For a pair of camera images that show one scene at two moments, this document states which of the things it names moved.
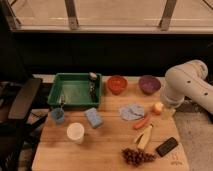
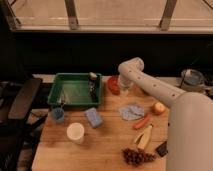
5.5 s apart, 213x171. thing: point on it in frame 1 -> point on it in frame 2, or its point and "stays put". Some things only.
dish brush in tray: [92, 85] stays put
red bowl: [117, 84] stays put
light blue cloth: [131, 112] stays put
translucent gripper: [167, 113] -> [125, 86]
